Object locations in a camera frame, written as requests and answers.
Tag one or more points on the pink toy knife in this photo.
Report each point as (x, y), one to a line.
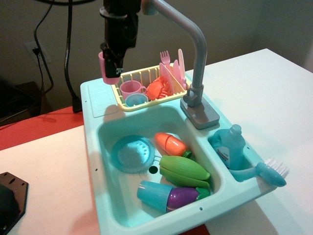
(181, 63)

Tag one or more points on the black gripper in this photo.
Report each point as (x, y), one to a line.
(120, 35)

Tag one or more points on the purple toy eggplant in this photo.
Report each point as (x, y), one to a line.
(179, 197)

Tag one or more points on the pink toy mug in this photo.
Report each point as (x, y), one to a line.
(130, 87)

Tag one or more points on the blue toy plate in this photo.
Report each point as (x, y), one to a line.
(133, 154)

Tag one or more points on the green toy corn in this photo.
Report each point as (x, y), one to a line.
(184, 172)

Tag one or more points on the blue toy detergent bottle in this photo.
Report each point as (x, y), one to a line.
(229, 145)

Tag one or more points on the orange toy crab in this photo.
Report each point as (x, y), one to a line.
(160, 88)

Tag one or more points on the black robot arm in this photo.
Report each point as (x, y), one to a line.
(119, 8)

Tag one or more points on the pink toy fork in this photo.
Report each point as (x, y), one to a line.
(165, 58)

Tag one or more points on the blue plastic cup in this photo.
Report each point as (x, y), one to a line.
(154, 194)

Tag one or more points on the orange toy carrot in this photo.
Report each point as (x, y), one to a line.
(172, 145)

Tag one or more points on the pink plastic cup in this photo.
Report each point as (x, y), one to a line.
(109, 81)

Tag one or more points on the white wall outlet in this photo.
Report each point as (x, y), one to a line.
(33, 50)

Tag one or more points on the yellow dish rack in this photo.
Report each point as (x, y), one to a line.
(146, 76)

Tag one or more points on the pink toy plate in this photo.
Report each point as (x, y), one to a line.
(174, 85)

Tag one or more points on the grey toy faucet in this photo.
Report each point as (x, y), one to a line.
(196, 108)

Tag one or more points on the small blue bowl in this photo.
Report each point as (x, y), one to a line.
(136, 99)

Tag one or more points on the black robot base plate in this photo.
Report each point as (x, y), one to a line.
(13, 200)

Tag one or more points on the teal toy sink unit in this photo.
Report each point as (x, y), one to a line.
(118, 208)

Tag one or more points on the blue dish brush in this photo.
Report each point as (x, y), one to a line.
(272, 171)

